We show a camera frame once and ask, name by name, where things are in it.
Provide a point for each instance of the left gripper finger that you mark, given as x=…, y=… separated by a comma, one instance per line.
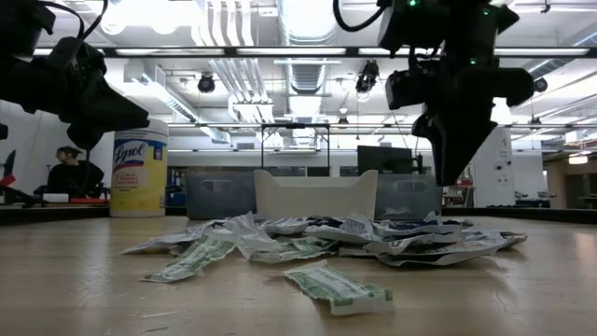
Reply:
x=121, y=114
x=86, y=136

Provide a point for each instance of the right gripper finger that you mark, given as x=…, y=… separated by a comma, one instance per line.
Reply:
x=462, y=144
x=429, y=128

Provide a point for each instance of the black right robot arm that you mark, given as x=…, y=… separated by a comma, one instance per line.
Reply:
x=443, y=28

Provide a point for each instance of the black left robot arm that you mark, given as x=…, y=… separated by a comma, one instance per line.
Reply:
x=18, y=84

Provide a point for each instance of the white printed first-aid packet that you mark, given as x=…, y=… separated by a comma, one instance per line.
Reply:
x=163, y=242
x=347, y=231
x=249, y=238
x=289, y=226

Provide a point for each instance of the person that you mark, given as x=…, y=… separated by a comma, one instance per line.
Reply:
x=70, y=179

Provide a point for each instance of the red tool shelf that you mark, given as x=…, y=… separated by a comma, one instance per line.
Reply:
x=462, y=196

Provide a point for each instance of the black computer monitor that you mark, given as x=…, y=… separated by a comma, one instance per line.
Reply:
x=384, y=161

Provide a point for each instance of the yellow Lysol wipes canister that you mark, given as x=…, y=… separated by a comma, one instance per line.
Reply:
x=140, y=186

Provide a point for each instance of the black ceiling spotlight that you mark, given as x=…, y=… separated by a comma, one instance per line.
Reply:
x=541, y=85
x=206, y=84

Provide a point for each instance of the black stand with red part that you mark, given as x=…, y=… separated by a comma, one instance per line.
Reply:
x=9, y=163

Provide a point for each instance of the blue storage rack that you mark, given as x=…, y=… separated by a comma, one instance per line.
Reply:
x=176, y=196

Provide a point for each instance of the red label large white packet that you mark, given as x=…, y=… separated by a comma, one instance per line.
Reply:
x=443, y=252

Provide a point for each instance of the black overhead light bar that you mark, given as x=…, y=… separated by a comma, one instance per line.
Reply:
x=230, y=52

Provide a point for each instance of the narrow grey plastic bin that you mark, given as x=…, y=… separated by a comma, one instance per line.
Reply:
x=219, y=200

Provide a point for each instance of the white plastic bin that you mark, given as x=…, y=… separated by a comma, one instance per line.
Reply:
x=317, y=200

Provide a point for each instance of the green print bandage packet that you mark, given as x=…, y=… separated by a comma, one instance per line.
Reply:
x=294, y=252
x=336, y=289
x=196, y=259

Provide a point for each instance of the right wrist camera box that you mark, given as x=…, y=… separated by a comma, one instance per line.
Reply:
x=403, y=88

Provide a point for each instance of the glowing wall lamp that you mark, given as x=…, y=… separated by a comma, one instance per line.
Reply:
x=578, y=159

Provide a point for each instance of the silver ceiling air duct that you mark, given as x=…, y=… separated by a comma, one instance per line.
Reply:
x=308, y=77

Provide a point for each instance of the black background rig frame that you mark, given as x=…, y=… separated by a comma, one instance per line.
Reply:
x=296, y=126

